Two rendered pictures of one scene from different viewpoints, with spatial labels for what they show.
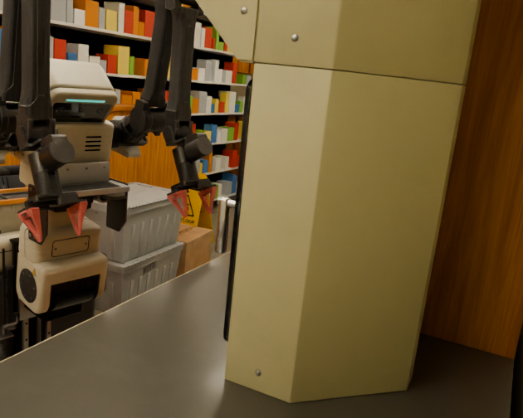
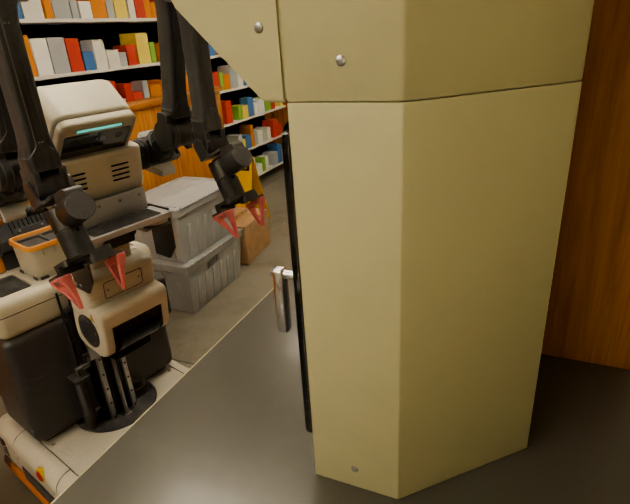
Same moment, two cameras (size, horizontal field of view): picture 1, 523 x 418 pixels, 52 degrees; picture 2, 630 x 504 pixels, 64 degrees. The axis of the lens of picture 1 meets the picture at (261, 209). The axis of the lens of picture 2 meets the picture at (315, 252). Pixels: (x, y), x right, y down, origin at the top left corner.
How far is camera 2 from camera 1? 0.27 m
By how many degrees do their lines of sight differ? 10
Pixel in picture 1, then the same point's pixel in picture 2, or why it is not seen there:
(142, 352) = (216, 450)
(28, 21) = not seen: outside the picture
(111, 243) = not seen: hidden behind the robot
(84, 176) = (119, 209)
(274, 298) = (362, 392)
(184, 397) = not seen: outside the picture
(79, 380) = not seen: outside the picture
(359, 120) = (448, 163)
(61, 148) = (78, 203)
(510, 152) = (621, 137)
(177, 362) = (257, 456)
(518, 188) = not seen: outside the picture
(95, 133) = (120, 159)
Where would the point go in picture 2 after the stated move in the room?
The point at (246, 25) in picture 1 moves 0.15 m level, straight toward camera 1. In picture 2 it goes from (266, 49) to (266, 56)
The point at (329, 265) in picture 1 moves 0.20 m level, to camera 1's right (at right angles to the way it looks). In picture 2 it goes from (426, 349) to (612, 337)
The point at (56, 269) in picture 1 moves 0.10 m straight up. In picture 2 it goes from (113, 312) to (105, 280)
